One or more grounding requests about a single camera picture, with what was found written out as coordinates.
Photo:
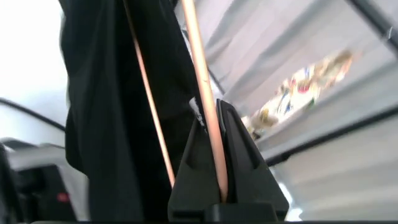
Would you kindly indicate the black clothes rack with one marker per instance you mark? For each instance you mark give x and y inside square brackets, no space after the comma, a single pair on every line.
[329,135]

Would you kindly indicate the cream printed garment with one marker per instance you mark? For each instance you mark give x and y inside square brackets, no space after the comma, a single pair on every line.
[298,90]

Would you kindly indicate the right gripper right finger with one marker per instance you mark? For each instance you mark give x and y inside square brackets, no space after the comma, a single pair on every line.
[252,177]

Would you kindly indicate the pink clothes hanger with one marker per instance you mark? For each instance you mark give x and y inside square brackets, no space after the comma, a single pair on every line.
[202,77]

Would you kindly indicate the white curtain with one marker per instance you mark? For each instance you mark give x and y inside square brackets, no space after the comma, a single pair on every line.
[264,37]

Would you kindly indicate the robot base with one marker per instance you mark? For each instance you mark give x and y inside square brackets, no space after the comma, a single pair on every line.
[40,186]

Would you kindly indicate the black garment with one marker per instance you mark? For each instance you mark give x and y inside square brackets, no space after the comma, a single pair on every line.
[109,109]

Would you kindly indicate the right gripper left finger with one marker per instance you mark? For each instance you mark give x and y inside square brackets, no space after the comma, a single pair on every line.
[192,174]

